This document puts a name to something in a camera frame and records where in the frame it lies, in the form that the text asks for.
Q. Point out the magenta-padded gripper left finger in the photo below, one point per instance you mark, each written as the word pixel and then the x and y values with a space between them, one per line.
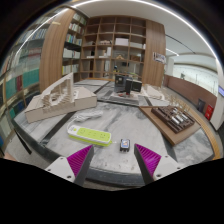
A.
pixel 65 166

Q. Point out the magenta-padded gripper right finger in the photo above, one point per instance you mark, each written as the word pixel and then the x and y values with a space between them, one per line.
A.
pixel 160 165

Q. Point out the small dark charger block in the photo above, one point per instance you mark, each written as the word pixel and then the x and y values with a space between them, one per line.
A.
pixel 125 145

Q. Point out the green and white power strip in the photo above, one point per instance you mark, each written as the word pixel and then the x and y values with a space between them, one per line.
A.
pixel 90 135

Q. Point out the dark brown model on wooden board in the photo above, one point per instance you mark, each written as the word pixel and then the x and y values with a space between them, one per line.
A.
pixel 173 120

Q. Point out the large white architectural model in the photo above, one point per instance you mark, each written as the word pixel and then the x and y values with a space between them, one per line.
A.
pixel 60 98

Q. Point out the red bin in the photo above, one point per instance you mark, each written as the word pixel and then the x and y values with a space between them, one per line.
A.
pixel 209 112

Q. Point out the blue bin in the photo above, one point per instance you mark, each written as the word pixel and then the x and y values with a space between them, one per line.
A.
pixel 200 105

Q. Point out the small white architectural model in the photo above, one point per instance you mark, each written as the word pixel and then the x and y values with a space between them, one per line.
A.
pixel 154 92

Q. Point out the tall bookshelf with books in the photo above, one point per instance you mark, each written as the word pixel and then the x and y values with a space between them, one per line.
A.
pixel 23 76

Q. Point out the wooden cubby shelf unit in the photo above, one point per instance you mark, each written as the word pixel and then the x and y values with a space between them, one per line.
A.
pixel 113 46

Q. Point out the curved ceiling light strip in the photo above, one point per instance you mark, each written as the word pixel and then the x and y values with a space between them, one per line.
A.
pixel 186 23

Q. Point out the wall screen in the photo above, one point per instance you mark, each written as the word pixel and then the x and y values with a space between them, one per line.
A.
pixel 221 91

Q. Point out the wall poster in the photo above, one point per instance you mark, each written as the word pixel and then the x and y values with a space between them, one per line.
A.
pixel 159 57

